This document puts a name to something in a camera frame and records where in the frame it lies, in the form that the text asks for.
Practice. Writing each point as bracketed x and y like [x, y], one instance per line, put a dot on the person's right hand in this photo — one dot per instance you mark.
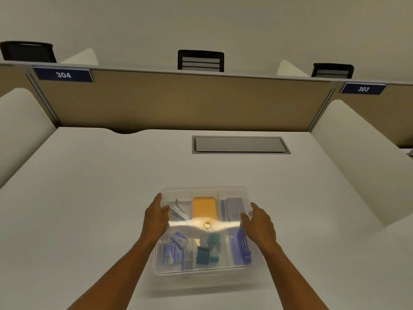
[262, 230]

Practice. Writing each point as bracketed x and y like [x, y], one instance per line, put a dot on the person's right thumb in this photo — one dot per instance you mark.
[245, 221]

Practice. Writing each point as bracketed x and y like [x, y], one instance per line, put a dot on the person's left hand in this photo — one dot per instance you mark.
[154, 222]

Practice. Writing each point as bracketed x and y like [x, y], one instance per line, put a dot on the black mesh office chair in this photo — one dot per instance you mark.
[27, 52]
[200, 61]
[332, 70]

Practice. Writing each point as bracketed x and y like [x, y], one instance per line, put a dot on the person's left thumb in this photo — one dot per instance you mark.
[165, 211]

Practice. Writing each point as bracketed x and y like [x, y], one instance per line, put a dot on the orange sticky note pad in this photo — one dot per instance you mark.
[204, 208]

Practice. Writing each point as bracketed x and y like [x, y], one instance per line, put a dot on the grey stapler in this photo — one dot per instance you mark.
[233, 208]

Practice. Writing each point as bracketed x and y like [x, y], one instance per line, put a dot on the tan desk partition panel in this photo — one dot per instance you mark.
[193, 100]

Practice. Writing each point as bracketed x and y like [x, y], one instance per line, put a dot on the small blue white staple box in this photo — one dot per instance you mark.
[179, 240]

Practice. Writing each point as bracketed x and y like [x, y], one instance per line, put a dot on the clear plastic organizer box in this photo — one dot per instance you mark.
[206, 271]

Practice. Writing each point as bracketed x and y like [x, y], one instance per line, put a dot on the blue hole punch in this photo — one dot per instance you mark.
[241, 246]

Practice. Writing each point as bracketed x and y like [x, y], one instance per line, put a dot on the teal binder clip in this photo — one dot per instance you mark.
[215, 256]
[213, 240]
[203, 255]

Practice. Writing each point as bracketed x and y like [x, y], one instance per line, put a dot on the white side divider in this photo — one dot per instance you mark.
[364, 158]
[22, 125]
[292, 69]
[82, 58]

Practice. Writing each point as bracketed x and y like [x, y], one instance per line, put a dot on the person's right forearm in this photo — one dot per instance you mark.
[290, 280]

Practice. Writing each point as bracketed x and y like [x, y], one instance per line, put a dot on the blue desk number sign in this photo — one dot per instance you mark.
[363, 89]
[63, 74]

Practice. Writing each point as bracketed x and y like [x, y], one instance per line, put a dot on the blue pen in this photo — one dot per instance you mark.
[223, 209]

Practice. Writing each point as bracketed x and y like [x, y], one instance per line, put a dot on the person's left forearm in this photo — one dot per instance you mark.
[119, 274]

